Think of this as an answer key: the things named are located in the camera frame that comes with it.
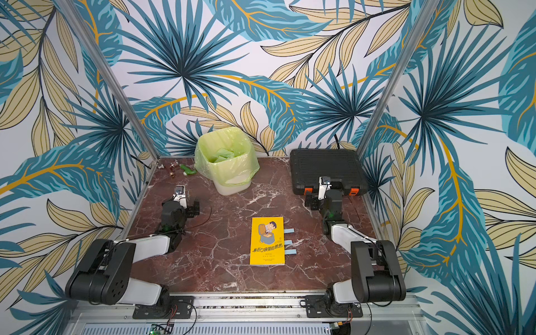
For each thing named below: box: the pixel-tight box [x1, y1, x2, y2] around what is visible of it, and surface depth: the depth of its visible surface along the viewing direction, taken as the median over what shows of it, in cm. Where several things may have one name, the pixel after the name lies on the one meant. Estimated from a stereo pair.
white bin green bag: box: [194, 127, 261, 197], surface depth 94 cm
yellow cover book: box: [249, 216, 286, 266], surface depth 90 cm
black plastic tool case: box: [289, 148, 369, 196], surface depth 109 cm
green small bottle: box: [179, 164, 197, 176], surface depth 113 cm
